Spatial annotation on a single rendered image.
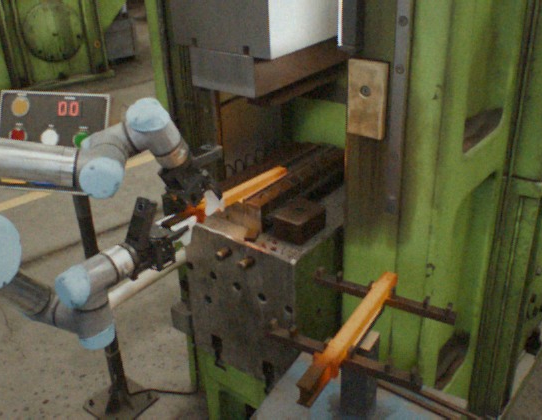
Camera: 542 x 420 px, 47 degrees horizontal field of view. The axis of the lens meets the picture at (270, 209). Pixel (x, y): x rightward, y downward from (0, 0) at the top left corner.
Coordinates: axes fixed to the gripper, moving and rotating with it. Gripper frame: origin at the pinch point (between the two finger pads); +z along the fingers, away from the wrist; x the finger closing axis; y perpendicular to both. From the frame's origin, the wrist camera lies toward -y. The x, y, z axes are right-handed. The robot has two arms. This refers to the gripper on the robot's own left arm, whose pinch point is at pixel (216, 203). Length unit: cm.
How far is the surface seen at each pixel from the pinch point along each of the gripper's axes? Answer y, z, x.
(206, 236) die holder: 4.6, 11.8, -6.4
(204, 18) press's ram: -27.2, -33.2, -6.3
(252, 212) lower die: -4.5, 7.8, 4.8
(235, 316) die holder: 15.5, 31.5, 1.8
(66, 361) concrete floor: 48, 89, -94
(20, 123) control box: 4, -15, -65
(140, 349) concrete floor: 28, 100, -75
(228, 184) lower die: -10.5, 8.7, -8.2
